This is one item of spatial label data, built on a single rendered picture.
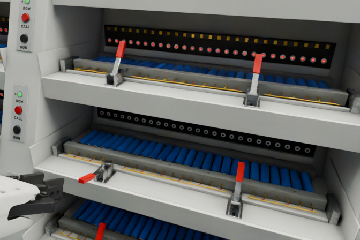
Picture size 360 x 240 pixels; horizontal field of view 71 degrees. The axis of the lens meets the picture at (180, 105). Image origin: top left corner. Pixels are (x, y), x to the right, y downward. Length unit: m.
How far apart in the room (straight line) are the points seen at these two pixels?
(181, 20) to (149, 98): 0.28
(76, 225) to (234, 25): 0.61
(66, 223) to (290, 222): 0.50
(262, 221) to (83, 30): 0.58
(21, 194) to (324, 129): 0.42
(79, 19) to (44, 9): 0.10
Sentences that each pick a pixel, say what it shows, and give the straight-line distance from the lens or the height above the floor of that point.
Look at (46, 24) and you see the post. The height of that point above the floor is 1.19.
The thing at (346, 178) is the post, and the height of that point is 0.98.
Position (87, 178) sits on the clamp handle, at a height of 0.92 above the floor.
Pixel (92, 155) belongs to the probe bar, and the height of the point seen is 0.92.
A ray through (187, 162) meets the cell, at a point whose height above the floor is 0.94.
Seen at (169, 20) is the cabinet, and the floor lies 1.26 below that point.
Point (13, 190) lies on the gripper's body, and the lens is 0.33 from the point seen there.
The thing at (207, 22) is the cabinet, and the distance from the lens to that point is 0.66.
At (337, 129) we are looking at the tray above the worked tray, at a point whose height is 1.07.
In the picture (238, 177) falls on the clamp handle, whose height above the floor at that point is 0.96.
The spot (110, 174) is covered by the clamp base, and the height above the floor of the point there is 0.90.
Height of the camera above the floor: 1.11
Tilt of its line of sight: 5 degrees down
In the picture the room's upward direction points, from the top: 8 degrees clockwise
